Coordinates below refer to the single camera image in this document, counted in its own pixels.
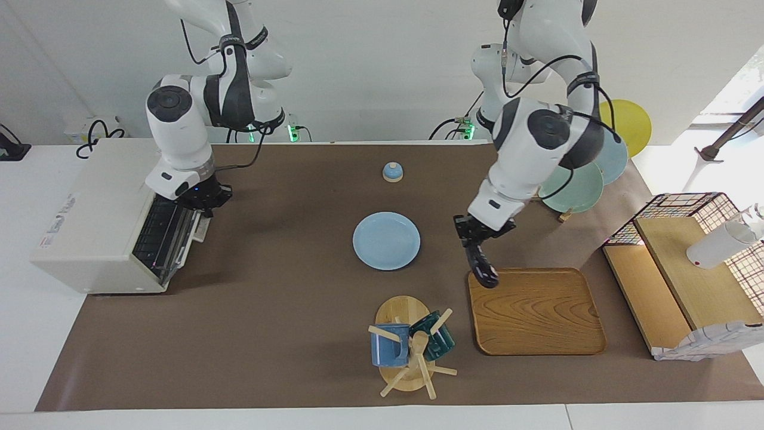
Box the dark purple eggplant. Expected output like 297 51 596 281
467 242 500 289

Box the light blue plate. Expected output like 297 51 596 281
352 212 421 271

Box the cream toaster oven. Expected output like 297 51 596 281
31 139 211 294

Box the wooden serving tray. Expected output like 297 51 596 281
467 268 608 357

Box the wooden mug tree stand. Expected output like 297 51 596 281
368 295 458 400

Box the dark green mug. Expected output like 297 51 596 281
409 311 456 362

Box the pale green plate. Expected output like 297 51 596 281
538 161 605 214

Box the brown table mat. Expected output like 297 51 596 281
35 143 764 413

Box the blue enamel mug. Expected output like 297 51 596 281
370 323 411 367

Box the white power strip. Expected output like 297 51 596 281
64 116 127 145

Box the pale blue racked plate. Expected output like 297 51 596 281
588 128 629 186

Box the yellow plate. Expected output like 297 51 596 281
599 99 652 159

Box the black clamp device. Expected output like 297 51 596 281
0 124 32 162

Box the wooden step shelf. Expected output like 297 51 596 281
603 216 764 359

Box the white cylinder bottle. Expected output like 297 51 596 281
686 204 764 269

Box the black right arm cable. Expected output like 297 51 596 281
214 119 267 172

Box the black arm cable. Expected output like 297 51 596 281
214 119 267 172
500 12 623 201

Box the black power strip cable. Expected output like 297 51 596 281
76 119 126 159

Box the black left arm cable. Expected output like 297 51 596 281
500 12 623 201

